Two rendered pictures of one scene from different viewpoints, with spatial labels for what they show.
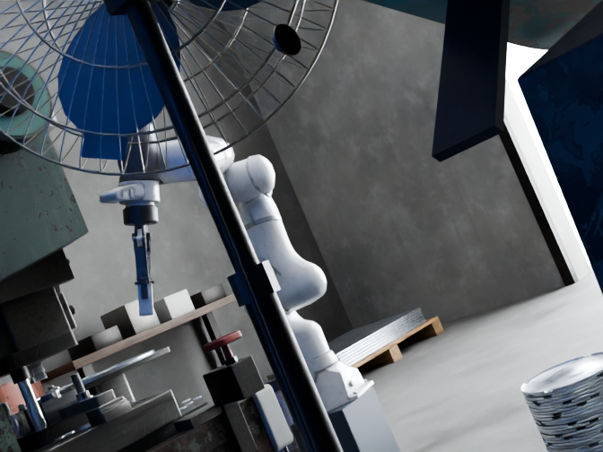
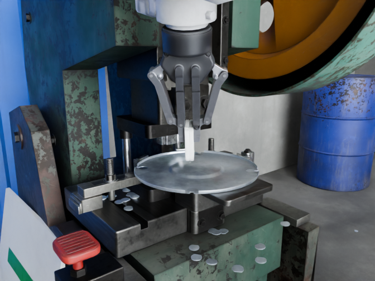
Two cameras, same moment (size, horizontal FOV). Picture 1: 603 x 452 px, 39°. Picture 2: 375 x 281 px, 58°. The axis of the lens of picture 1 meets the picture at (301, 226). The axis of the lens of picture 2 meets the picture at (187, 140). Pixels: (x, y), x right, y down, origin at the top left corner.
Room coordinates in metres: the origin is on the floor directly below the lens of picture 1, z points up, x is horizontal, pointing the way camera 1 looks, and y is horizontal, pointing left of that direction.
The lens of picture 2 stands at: (1.95, -0.21, 1.04)
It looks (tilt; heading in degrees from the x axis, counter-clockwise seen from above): 14 degrees down; 99
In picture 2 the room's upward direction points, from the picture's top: straight up
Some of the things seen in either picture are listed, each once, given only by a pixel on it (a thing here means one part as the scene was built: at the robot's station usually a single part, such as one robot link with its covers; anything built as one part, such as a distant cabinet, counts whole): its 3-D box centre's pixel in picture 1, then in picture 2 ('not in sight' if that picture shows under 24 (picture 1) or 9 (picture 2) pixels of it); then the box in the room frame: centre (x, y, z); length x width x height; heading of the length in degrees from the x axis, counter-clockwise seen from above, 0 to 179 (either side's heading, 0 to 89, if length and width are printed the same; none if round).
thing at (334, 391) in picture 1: (328, 377); not in sight; (2.38, 0.09, 0.52); 0.22 x 0.19 x 0.14; 147
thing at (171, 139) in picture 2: (34, 373); (167, 136); (1.76, 0.62, 0.84); 0.05 x 0.03 x 0.04; 47
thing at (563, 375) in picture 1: (569, 372); not in sight; (2.50, -0.54, 0.25); 0.29 x 0.29 x 0.01
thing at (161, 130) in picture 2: (24, 366); (164, 126); (1.75, 0.63, 0.86); 0.20 x 0.16 x 0.05; 47
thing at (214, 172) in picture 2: (91, 378); (196, 168); (1.85, 0.55, 0.78); 0.29 x 0.29 x 0.01
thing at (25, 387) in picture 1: (28, 395); (126, 148); (1.66, 0.61, 0.81); 0.02 x 0.02 x 0.14
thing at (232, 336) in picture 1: (228, 354); (77, 262); (1.70, 0.23, 0.72); 0.07 x 0.06 x 0.08; 137
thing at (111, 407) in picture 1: (86, 398); (107, 180); (1.64, 0.51, 0.76); 0.17 x 0.06 x 0.10; 47
